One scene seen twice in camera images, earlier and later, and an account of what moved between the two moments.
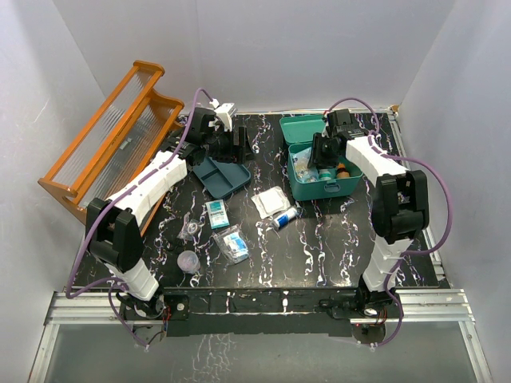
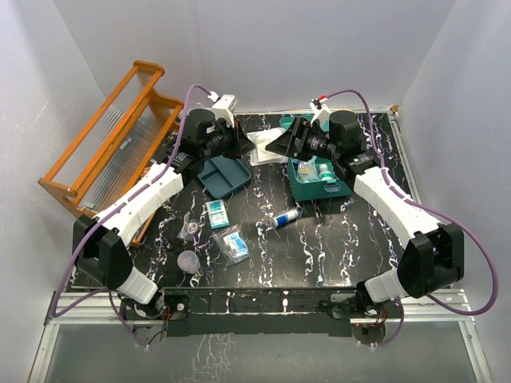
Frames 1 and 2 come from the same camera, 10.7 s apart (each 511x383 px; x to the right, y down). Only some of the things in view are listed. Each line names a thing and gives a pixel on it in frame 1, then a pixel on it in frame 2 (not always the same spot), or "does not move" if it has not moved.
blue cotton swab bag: (301, 160) does not move
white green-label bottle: (325, 175) does not move
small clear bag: (189, 228) does not move
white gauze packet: (271, 202) -> (259, 155)
